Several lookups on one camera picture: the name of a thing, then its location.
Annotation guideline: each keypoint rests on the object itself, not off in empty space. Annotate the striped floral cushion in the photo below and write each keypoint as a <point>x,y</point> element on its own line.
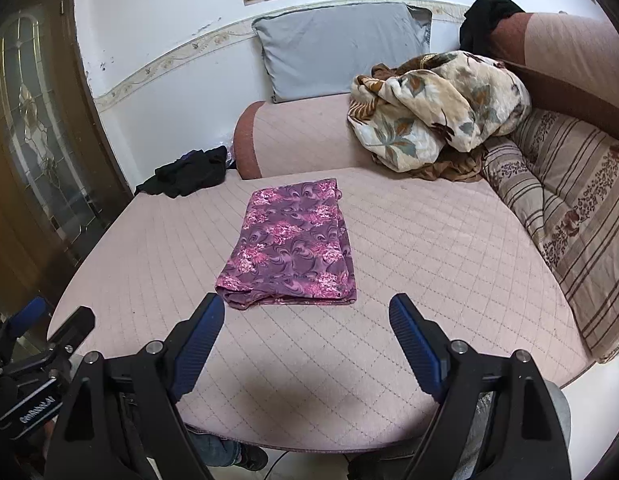
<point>564,185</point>

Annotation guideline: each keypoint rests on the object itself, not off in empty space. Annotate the wooden door with glass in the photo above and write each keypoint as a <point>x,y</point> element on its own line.
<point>39,160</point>

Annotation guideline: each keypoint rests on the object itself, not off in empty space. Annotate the person's left leg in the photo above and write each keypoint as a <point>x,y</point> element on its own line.
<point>214,447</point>

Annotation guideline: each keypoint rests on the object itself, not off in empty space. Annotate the black cloth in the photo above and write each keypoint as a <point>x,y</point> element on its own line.
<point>189,172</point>

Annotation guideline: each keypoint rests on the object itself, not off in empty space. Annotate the person's black shoe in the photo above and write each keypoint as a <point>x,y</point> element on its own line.
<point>254,457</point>

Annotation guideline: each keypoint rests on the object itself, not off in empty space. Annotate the grey pillow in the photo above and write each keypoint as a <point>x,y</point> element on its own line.
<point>334,50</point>

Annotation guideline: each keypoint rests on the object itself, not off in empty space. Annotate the pink purple floral garment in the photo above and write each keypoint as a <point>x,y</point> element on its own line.
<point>289,240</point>

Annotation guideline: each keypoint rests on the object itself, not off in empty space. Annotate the floral beige blanket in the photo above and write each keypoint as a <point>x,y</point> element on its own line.
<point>439,105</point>

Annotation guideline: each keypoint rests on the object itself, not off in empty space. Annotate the pink quilted sofa bed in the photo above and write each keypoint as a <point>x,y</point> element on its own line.
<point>389,260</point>

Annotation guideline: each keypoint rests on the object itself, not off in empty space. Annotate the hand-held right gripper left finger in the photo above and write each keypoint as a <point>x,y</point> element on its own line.
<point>199,345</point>

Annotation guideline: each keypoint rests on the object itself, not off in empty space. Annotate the black garment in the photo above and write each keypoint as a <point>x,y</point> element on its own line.
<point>489,20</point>

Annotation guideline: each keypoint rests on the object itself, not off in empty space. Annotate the brown cloth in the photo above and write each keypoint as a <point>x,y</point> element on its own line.
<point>454,167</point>

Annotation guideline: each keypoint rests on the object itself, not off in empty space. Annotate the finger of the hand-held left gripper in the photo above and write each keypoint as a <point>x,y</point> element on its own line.
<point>30,314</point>
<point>71,327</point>

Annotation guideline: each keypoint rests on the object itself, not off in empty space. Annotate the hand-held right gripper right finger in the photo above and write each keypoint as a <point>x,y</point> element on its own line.
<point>417,345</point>

